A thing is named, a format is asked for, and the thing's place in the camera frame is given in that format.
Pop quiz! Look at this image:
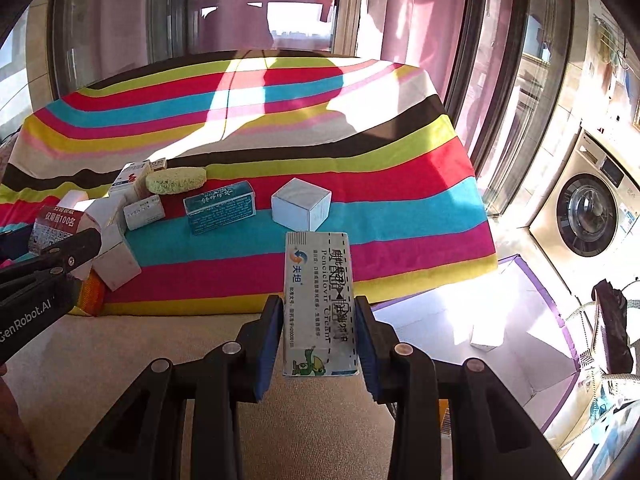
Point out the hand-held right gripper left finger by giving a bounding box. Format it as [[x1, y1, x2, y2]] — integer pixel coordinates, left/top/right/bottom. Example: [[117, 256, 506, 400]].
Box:
[[57, 294, 285, 480]]

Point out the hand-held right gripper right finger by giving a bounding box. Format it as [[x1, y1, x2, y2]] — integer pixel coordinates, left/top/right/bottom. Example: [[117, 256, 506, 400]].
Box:
[[353, 296, 573, 480]]

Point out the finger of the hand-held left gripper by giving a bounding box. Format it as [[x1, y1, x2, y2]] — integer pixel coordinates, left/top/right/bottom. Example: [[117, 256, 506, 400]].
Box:
[[0, 227, 103, 288]]

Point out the rainbow striped small box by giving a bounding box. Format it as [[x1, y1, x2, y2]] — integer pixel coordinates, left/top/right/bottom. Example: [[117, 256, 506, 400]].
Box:
[[75, 276, 106, 317]]

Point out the white cream medicine box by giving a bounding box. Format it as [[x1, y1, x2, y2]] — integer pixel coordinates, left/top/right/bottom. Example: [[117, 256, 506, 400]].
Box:
[[282, 231, 360, 378]]

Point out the white purple-edged storage box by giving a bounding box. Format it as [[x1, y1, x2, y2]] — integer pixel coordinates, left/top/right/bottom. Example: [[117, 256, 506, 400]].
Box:
[[372, 254, 583, 428]]

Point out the round green sponge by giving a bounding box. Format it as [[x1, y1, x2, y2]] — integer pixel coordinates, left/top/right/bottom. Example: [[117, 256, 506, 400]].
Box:
[[145, 166, 207, 195]]

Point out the white cube box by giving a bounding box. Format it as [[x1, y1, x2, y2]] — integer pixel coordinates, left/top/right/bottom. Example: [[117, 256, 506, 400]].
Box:
[[271, 178, 332, 231]]

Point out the teal patterned box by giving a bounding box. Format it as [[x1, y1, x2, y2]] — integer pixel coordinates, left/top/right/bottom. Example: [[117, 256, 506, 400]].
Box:
[[183, 180, 257, 235]]

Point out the person's left forearm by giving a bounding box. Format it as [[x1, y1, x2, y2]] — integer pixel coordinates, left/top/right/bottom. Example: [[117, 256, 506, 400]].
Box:
[[0, 362, 40, 480]]

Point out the white open carton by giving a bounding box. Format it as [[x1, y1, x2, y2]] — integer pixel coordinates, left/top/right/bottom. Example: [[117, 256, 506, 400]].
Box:
[[70, 192, 128, 233]]

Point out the small white printed box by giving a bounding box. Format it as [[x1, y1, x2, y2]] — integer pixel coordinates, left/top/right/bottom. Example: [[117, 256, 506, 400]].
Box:
[[123, 195, 166, 231]]

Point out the white box with red mark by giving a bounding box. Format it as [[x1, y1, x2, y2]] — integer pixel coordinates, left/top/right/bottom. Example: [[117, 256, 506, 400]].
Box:
[[109, 160, 152, 206]]

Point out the small plain white box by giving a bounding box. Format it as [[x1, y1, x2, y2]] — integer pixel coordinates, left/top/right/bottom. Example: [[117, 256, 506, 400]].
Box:
[[470, 322, 506, 352]]

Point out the rainbow striped blanket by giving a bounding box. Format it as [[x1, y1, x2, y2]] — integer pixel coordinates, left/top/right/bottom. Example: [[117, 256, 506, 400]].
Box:
[[0, 50, 498, 317]]

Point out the dark cloth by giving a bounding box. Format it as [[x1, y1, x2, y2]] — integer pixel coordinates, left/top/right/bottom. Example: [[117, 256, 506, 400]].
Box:
[[591, 280, 635, 373]]

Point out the beige washing machine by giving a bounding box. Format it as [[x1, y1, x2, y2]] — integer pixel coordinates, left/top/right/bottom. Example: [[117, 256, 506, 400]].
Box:
[[529, 127, 640, 261]]

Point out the window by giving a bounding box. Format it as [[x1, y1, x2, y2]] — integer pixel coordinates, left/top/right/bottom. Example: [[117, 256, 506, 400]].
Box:
[[50, 0, 361, 56]]

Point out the pink curtain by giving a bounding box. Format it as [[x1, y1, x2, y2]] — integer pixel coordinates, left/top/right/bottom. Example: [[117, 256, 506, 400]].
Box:
[[380, 0, 516, 106]]

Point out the white wire rack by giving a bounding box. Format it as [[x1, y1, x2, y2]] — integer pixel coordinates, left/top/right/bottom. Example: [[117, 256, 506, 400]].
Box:
[[575, 280, 640, 456]]

